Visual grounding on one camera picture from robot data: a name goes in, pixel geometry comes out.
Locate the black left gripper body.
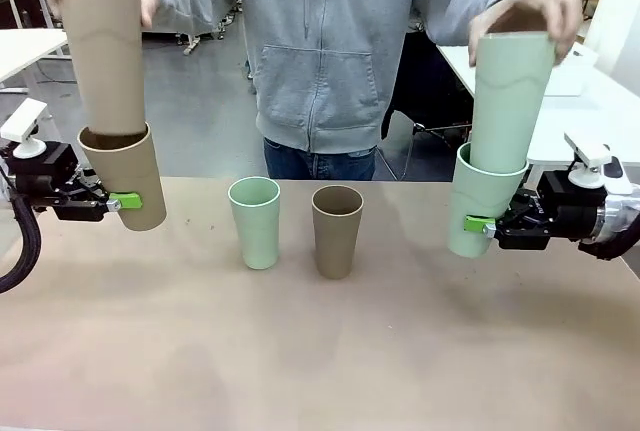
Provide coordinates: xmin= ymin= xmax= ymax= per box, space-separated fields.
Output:
xmin=7 ymin=142 xmax=110 ymax=223

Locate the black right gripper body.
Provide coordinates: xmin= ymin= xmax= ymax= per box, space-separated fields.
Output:
xmin=499 ymin=169 xmax=610 ymax=252

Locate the brown plastic cup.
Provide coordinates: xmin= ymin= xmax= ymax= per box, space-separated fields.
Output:
xmin=311 ymin=184 xmax=365 ymax=281
xmin=78 ymin=121 xmax=168 ymax=232
xmin=59 ymin=0 xmax=147 ymax=136

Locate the green plastic cup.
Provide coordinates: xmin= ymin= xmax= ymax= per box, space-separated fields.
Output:
xmin=228 ymin=176 xmax=281 ymax=271
xmin=469 ymin=31 xmax=557 ymax=172
xmin=446 ymin=142 xmax=530 ymax=258

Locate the white plastic basket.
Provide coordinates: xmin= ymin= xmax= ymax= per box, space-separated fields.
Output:
xmin=545 ymin=42 xmax=600 ymax=98

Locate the person's left hand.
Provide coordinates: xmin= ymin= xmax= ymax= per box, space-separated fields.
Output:
xmin=467 ymin=0 xmax=584 ymax=68

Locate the white side table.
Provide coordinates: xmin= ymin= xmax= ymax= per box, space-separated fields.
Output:
xmin=436 ymin=43 xmax=640 ymax=178

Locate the white desk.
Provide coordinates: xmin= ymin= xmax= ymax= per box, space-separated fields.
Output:
xmin=0 ymin=28 xmax=70 ymax=85

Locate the black office chair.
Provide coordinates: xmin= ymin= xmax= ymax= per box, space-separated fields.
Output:
xmin=381 ymin=29 xmax=475 ymax=182

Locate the person in grey hoodie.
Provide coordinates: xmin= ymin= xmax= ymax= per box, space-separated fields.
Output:
xmin=219 ymin=0 xmax=431 ymax=182

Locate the black right arm cable sleeve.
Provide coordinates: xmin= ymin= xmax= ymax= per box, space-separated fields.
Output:
xmin=577 ymin=228 xmax=640 ymax=262

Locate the black arm cable sleeve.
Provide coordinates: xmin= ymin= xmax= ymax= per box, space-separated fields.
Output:
xmin=0 ymin=185 xmax=42 ymax=295
xmin=577 ymin=228 xmax=640 ymax=262

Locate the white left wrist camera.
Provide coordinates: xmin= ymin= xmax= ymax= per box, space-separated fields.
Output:
xmin=0 ymin=99 xmax=50 ymax=160

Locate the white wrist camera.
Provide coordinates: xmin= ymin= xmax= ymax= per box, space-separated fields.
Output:
xmin=563 ymin=131 xmax=624 ymax=196
xmin=0 ymin=99 xmax=50 ymax=160

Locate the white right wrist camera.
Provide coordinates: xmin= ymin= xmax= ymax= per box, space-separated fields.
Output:
xmin=563 ymin=131 xmax=624 ymax=196

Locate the black left arm cable sleeve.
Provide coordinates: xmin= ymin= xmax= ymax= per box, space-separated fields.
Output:
xmin=0 ymin=185 xmax=42 ymax=295

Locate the white metal frame workbench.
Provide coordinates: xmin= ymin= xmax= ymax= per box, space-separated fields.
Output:
xmin=142 ymin=15 xmax=236 ymax=56

